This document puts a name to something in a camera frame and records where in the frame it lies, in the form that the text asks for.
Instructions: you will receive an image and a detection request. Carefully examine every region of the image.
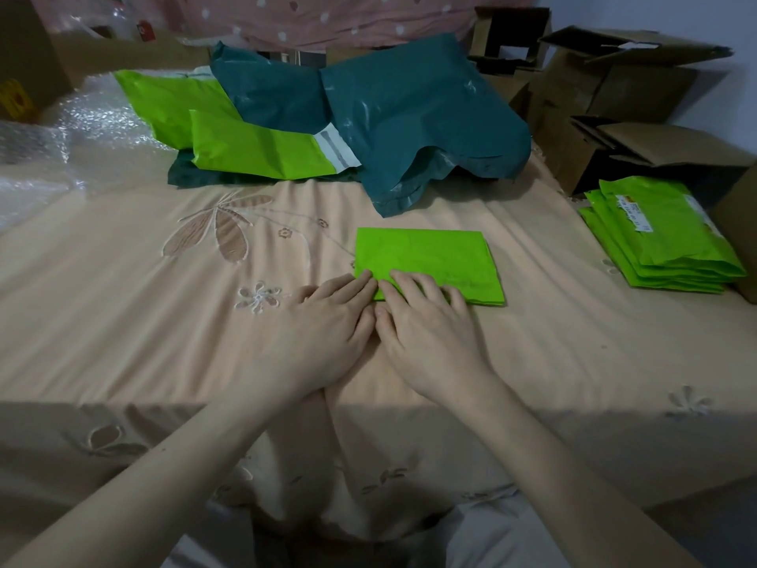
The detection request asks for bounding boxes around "clear plastic bag red label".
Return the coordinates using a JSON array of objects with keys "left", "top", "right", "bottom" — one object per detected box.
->
[{"left": 62, "top": 0, "right": 181, "bottom": 49}]

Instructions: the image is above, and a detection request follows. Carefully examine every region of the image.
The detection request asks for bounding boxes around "peach embroidered bed sheet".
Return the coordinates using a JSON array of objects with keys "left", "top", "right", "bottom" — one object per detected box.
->
[{"left": 0, "top": 136, "right": 757, "bottom": 568}]

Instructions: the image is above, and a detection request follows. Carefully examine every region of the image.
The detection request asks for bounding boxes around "plain green mailer bag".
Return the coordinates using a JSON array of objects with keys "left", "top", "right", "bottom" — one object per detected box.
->
[{"left": 113, "top": 69, "right": 244, "bottom": 152}]

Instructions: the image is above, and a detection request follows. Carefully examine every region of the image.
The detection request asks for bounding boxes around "green mailer bag white strip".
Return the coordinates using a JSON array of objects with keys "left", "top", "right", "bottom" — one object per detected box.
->
[{"left": 188, "top": 108, "right": 363, "bottom": 179}]

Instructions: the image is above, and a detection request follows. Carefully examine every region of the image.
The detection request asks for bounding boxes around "small brown cardboard box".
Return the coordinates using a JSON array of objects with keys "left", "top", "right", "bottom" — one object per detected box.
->
[{"left": 482, "top": 67, "right": 548, "bottom": 136}]

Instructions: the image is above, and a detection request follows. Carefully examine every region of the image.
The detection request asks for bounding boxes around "large teal mailer bag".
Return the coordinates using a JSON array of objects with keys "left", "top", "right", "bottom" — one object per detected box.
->
[{"left": 318, "top": 33, "right": 533, "bottom": 219}]

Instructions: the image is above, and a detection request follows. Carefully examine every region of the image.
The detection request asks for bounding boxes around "person's right forearm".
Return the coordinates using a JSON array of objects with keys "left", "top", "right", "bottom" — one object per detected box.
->
[{"left": 446, "top": 375, "right": 707, "bottom": 568}]

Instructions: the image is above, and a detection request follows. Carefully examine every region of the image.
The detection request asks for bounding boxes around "stack of green labelled packets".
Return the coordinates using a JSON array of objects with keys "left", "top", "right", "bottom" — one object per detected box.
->
[{"left": 578, "top": 175, "right": 748, "bottom": 295}]

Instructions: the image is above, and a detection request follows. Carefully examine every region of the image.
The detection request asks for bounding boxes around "clear bubble wrap sheet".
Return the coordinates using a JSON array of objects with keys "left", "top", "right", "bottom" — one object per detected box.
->
[{"left": 0, "top": 69, "right": 199, "bottom": 232}]

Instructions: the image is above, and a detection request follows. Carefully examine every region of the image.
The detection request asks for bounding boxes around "person's left forearm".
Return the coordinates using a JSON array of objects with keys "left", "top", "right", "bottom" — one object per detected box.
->
[{"left": 0, "top": 381, "right": 323, "bottom": 568}]

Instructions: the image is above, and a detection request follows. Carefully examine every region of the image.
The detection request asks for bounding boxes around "crumpled teal mailer bag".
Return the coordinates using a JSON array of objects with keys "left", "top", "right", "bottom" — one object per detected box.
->
[{"left": 209, "top": 40, "right": 333, "bottom": 137}]

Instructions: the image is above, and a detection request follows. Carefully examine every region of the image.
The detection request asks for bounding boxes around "cardboard box with open flaps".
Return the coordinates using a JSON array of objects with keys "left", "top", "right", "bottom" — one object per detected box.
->
[{"left": 535, "top": 26, "right": 735, "bottom": 126}]

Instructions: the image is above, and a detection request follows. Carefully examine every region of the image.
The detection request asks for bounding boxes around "open cardboard box dark inside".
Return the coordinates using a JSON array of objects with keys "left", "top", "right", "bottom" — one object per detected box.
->
[{"left": 469, "top": 6, "right": 553, "bottom": 75}]

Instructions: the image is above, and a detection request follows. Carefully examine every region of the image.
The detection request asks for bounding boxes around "pink dotted cloth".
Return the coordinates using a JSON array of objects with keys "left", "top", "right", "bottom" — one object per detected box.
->
[{"left": 44, "top": 0, "right": 543, "bottom": 54}]

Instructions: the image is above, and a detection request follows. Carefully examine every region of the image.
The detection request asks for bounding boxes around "low open cardboard box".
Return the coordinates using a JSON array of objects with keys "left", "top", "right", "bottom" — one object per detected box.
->
[{"left": 547, "top": 114, "right": 757, "bottom": 200}]

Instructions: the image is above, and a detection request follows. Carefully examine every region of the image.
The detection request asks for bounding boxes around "person's light grey garment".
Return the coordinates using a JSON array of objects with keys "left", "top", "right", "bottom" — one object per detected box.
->
[{"left": 177, "top": 482, "right": 571, "bottom": 568}]

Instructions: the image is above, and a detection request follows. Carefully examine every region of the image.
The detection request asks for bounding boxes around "person's left hand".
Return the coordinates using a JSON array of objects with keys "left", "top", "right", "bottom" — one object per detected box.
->
[{"left": 255, "top": 272, "right": 379, "bottom": 405}]

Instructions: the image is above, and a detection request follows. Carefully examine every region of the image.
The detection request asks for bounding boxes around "large brown cardboard box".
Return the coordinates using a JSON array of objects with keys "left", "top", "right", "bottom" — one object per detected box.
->
[{"left": 0, "top": 0, "right": 212, "bottom": 123}]

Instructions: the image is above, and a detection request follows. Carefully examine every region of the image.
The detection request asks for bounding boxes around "person's right hand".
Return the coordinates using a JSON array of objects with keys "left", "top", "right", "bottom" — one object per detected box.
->
[{"left": 373, "top": 269, "right": 500, "bottom": 409}]

